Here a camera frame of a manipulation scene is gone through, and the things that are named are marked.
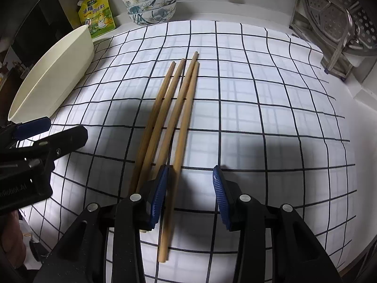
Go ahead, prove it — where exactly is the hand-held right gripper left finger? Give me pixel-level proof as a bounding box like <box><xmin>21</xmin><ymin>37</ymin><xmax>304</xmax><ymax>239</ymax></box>
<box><xmin>34</xmin><ymin>165</ymin><xmax>170</xmax><ymax>283</ymax></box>

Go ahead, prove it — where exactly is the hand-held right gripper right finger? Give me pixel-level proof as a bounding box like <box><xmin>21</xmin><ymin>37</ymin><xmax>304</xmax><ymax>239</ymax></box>
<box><xmin>212</xmin><ymin>165</ymin><xmax>344</xmax><ymax>283</ymax></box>

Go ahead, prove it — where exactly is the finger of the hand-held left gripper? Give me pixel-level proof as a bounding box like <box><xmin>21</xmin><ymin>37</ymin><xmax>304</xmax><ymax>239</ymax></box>
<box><xmin>0</xmin><ymin>117</ymin><xmax>51</xmax><ymax>142</ymax></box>
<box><xmin>18</xmin><ymin>125</ymin><xmax>89</xmax><ymax>166</ymax></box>

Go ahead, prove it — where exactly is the person's left hand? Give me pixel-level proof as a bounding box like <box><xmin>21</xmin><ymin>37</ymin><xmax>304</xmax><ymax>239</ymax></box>
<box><xmin>0</xmin><ymin>211</ymin><xmax>28</xmax><ymax>269</ymax></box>

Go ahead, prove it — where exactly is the cream plastic basin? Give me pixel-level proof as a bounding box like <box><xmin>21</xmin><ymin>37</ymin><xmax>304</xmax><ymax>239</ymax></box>
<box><xmin>7</xmin><ymin>25</ymin><xmax>95</xmax><ymax>124</ymax></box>

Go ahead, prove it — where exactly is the white checkered cloth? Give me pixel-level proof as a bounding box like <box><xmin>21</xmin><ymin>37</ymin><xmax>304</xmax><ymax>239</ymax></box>
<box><xmin>19</xmin><ymin>21</ymin><xmax>359</xmax><ymax>283</ymax></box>

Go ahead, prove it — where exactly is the dark kitchen appliance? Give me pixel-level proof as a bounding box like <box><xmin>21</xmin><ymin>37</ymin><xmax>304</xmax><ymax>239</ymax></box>
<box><xmin>0</xmin><ymin>0</ymin><xmax>81</xmax><ymax>63</ymax></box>

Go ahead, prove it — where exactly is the yellow seasoning pouch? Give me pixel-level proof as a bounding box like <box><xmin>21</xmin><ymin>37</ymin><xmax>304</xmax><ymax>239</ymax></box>
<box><xmin>78</xmin><ymin>0</ymin><xmax>116</xmax><ymax>40</ymax></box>

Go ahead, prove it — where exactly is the stainless steel dish rack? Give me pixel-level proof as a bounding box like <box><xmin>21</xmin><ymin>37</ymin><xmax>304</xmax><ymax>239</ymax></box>
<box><xmin>289</xmin><ymin>0</ymin><xmax>377</xmax><ymax>82</ymax></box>

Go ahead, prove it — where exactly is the white board in rack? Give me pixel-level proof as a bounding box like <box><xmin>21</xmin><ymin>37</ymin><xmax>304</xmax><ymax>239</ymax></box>
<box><xmin>347</xmin><ymin>54</ymin><xmax>363</xmax><ymax>68</ymax></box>

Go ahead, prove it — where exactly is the perforated steel steamer plate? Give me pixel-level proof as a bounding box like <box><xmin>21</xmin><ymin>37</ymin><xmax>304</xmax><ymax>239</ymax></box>
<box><xmin>306</xmin><ymin>0</ymin><xmax>354</xmax><ymax>47</ymax></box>
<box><xmin>348</xmin><ymin>2</ymin><xmax>377</xmax><ymax>57</ymax></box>

